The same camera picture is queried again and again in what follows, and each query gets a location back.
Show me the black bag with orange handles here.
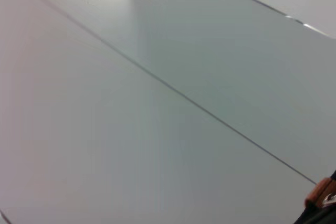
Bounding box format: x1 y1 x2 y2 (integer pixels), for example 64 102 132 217
293 167 336 224

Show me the silver metal zipper pull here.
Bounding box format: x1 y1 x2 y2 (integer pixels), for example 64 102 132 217
322 193 336 208

